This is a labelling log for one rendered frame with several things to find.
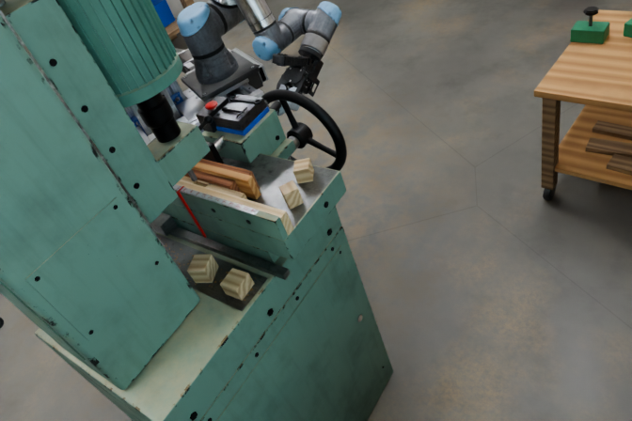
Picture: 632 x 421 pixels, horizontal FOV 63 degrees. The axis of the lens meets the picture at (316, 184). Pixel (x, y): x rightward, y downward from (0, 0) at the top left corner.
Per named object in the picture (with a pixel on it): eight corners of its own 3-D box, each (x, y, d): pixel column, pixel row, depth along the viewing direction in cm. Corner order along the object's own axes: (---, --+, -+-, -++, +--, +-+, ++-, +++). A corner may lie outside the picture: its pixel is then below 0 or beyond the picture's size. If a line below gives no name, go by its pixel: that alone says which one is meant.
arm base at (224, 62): (192, 75, 184) (180, 51, 178) (228, 56, 188) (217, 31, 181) (207, 88, 173) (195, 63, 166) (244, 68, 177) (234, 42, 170)
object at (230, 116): (270, 110, 123) (261, 91, 119) (242, 138, 117) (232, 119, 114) (231, 104, 130) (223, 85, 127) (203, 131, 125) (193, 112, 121)
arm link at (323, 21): (325, 13, 158) (348, 16, 153) (311, 44, 157) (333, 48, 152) (313, -2, 152) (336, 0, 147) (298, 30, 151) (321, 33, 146)
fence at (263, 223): (288, 236, 98) (279, 216, 95) (283, 241, 98) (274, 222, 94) (109, 177, 132) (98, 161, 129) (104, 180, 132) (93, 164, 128)
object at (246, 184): (260, 194, 110) (252, 176, 106) (256, 199, 109) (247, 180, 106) (189, 174, 123) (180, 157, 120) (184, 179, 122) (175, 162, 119)
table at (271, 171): (369, 163, 117) (363, 143, 114) (294, 261, 101) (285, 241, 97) (193, 127, 152) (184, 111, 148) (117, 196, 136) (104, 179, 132)
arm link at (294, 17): (266, 19, 155) (293, 22, 148) (290, 1, 160) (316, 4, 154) (274, 42, 160) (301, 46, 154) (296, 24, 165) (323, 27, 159)
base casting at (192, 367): (344, 226, 123) (335, 198, 117) (182, 448, 93) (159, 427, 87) (215, 188, 149) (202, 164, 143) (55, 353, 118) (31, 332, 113)
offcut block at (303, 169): (297, 183, 109) (292, 171, 107) (299, 172, 112) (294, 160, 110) (312, 181, 109) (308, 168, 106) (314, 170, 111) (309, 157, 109)
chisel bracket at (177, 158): (214, 155, 110) (197, 124, 105) (169, 199, 103) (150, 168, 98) (191, 150, 115) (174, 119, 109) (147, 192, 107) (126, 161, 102)
